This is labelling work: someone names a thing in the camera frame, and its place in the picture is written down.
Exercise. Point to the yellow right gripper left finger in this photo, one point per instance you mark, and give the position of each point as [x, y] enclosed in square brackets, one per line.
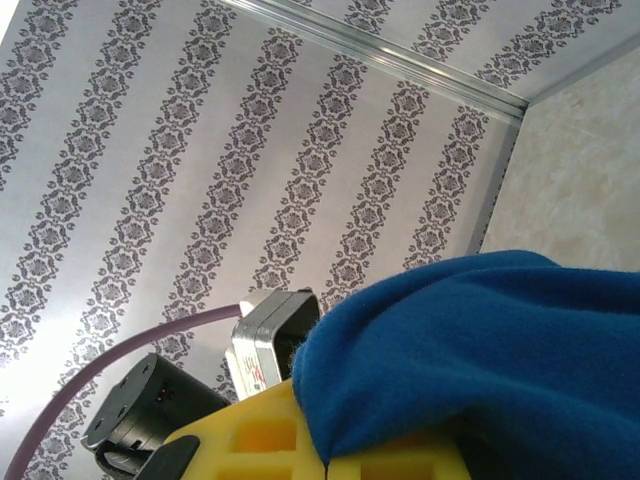
[260, 450]

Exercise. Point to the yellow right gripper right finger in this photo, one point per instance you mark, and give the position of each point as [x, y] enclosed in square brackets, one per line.
[400, 462]

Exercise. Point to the blue t-shirt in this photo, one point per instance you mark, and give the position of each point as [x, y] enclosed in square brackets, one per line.
[475, 350]

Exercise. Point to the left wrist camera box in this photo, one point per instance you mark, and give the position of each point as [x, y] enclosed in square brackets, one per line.
[260, 350]

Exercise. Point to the aluminium side rail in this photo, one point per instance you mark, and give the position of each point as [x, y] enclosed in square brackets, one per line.
[495, 190]

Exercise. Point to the aluminium frame post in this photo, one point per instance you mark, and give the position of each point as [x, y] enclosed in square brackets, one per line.
[380, 52]

